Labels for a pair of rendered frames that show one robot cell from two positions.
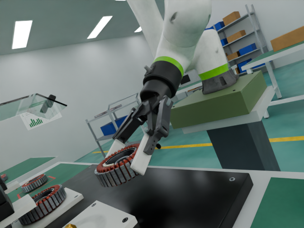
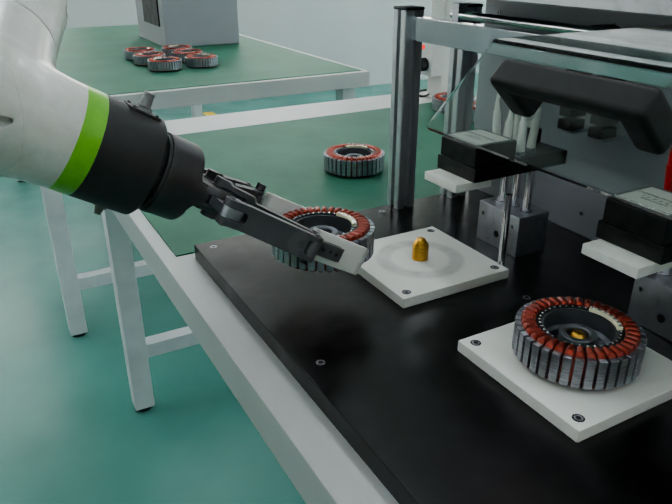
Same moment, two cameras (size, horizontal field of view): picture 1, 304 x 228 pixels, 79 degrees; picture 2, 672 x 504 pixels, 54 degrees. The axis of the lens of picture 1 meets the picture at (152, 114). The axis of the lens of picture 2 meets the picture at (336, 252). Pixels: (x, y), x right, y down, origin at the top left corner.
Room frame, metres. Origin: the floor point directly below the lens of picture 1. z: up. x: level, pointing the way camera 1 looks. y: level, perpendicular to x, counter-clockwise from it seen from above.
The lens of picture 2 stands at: (1.00, 0.24, 1.12)
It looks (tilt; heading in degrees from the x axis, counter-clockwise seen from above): 25 degrees down; 191
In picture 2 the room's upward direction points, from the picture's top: straight up
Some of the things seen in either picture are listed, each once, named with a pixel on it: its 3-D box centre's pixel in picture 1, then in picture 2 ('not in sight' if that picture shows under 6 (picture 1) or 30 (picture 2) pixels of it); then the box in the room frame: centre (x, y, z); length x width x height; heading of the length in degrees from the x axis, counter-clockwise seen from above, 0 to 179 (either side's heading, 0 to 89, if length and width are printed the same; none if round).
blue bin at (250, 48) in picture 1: (247, 49); not in sight; (5.65, -3.45, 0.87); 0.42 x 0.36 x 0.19; 132
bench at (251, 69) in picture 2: not in sight; (148, 137); (-1.57, -1.11, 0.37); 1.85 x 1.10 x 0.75; 40
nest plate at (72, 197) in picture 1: (47, 211); (572, 362); (0.46, 0.35, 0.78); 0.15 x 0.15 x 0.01; 40
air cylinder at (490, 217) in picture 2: not in sight; (511, 224); (0.19, 0.31, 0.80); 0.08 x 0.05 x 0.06; 40
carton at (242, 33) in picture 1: (236, 36); not in sight; (5.79, -3.35, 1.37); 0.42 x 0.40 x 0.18; 41
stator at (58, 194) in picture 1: (42, 202); (577, 339); (0.46, 0.35, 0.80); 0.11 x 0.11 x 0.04
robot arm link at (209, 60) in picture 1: (204, 55); not in sight; (0.82, -0.31, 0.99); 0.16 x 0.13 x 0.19; 67
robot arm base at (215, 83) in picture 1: (221, 78); not in sight; (0.85, -0.36, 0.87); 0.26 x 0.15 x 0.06; 132
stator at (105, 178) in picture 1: (123, 163); (322, 237); (0.37, 0.09, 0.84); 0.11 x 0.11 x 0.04
